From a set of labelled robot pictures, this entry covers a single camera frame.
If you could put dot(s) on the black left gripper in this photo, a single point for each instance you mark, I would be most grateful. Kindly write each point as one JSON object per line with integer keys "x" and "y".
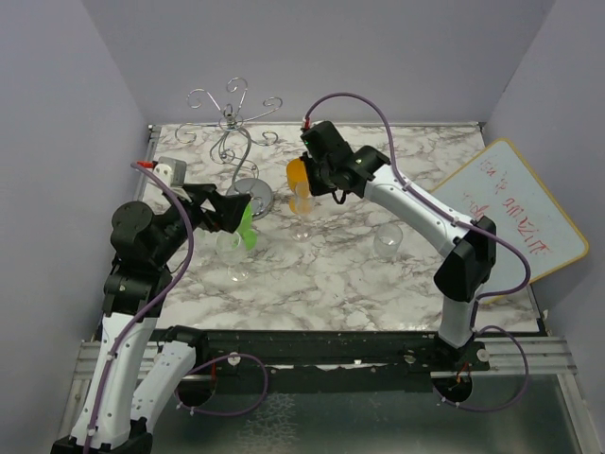
{"x": 229, "y": 208}

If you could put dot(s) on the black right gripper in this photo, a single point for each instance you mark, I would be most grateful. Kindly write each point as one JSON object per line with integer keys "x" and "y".
{"x": 316, "y": 189}

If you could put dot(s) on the green plastic wine glass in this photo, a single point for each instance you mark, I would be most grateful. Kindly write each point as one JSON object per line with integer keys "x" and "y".
{"x": 245, "y": 238}

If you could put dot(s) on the orange plastic wine glass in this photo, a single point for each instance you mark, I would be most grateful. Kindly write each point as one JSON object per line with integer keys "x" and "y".
{"x": 295, "y": 173}

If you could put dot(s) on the clear wine glass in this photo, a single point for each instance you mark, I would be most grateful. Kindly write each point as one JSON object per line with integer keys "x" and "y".
{"x": 304, "y": 205}
{"x": 231, "y": 250}

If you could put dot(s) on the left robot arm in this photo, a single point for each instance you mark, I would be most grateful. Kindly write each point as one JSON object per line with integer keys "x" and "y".
{"x": 121, "y": 408}

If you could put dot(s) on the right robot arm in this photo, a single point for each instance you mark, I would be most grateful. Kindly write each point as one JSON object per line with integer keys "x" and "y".
{"x": 468, "y": 255}

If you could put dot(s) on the clear wine glass front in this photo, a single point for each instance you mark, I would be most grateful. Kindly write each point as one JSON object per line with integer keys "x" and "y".
{"x": 231, "y": 250}

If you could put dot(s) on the chrome wine glass rack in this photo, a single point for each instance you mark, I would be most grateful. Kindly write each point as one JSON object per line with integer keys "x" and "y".
{"x": 234, "y": 144}

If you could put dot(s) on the clear tumbler right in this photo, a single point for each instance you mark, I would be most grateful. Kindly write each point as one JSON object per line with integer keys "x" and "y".
{"x": 387, "y": 240}

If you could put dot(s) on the yellow framed whiteboard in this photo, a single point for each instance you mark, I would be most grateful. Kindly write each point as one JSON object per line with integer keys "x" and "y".
{"x": 499, "y": 183}

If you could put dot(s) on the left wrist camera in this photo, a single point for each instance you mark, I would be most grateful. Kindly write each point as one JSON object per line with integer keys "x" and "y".
{"x": 171, "y": 171}

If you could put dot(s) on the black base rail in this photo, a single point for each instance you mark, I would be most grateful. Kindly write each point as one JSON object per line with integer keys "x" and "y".
{"x": 324, "y": 361}

